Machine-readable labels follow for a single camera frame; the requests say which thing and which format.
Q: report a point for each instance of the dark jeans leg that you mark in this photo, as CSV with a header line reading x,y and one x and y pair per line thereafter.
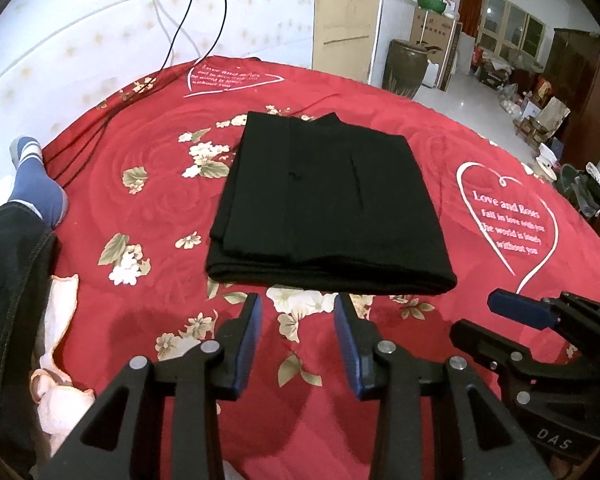
x,y
28,250

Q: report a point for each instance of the red rose bedsheet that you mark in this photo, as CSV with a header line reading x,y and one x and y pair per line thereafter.
x,y
191,191

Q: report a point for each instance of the black pants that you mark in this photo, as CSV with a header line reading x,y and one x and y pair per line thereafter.
x,y
328,206

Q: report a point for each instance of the green basin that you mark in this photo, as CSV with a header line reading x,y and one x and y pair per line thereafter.
x,y
437,6

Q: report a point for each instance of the dark ceramic urn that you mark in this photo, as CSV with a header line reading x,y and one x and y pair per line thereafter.
x,y
405,68

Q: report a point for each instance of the brown cardboard box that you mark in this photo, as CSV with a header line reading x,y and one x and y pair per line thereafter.
x,y
439,35

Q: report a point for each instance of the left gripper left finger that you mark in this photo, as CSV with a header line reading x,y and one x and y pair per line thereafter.
x,y
120,436

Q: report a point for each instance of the dark wooden wardrobe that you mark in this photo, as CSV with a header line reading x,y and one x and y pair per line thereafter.
x,y
573,70

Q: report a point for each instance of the blue sock foot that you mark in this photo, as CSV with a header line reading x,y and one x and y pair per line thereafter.
x,y
33,187

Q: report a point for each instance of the cardboard sheet on wall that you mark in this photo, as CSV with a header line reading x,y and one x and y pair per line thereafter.
x,y
344,37

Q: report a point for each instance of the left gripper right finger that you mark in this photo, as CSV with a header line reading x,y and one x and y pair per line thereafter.
x,y
475,436

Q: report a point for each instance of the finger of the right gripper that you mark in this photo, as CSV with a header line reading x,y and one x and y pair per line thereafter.
x,y
503,357
538,314

